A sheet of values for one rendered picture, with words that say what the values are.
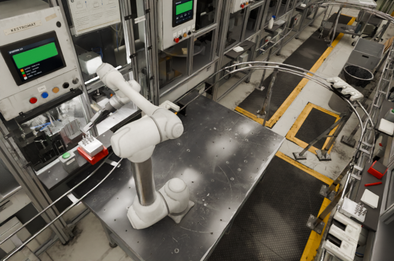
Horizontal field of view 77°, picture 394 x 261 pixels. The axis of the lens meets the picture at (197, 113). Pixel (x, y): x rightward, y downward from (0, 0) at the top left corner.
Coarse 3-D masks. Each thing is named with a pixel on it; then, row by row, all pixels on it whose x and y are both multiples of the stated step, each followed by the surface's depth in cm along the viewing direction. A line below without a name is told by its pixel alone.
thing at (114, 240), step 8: (264, 176) 263; (256, 184) 236; (72, 192) 178; (88, 208) 171; (240, 208) 218; (96, 216) 168; (104, 224) 163; (232, 224) 216; (112, 232) 193; (224, 232) 199; (112, 240) 200; (120, 240) 189; (128, 248) 154; (136, 256) 182; (208, 256) 185
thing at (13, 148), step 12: (0, 120) 120; (132, 120) 231; (0, 132) 123; (12, 144) 130; (12, 156) 134; (84, 168) 208; (36, 180) 153; (48, 192) 187; (60, 192) 198; (48, 204) 170; (60, 204) 204; (84, 216) 211; (72, 228) 205
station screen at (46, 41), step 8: (48, 40) 118; (24, 48) 111; (32, 48) 114; (56, 48) 123; (56, 56) 125; (16, 64) 112; (32, 64) 117; (40, 64) 120; (48, 64) 123; (56, 64) 127; (24, 72) 116; (32, 72) 119; (40, 72) 122; (24, 80) 118
